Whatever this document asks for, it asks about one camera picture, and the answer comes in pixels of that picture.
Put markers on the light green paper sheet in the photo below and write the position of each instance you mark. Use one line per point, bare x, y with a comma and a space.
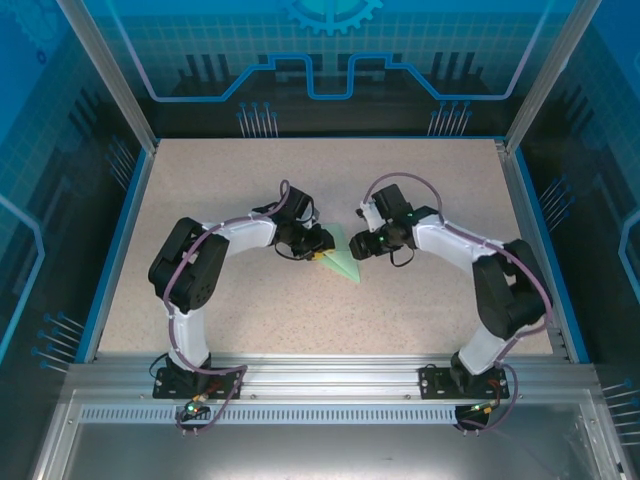
345, 265

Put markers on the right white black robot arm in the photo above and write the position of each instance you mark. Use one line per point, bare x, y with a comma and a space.
505, 295

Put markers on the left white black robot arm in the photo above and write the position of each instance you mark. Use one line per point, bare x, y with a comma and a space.
190, 270

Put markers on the blue table side border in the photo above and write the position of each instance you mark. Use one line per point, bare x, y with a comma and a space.
526, 175
119, 250

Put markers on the grey metal panel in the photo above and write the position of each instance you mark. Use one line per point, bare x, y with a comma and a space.
325, 450

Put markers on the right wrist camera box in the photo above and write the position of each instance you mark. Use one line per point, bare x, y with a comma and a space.
371, 217

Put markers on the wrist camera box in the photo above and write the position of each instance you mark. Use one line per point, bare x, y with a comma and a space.
371, 217
314, 214

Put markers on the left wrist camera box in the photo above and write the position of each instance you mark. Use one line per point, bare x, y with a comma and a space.
314, 214

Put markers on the aluminium mounting rail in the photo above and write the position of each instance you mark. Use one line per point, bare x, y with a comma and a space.
325, 375

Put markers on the aluminium table side rail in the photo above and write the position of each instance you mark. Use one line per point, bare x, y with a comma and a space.
518, 190

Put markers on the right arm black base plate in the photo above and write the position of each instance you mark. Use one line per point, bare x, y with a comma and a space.
432, 382

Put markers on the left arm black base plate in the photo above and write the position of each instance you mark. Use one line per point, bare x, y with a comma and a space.
170, 387

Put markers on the aluminium frame post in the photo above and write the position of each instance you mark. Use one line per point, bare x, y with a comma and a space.
107, 75
550, 75

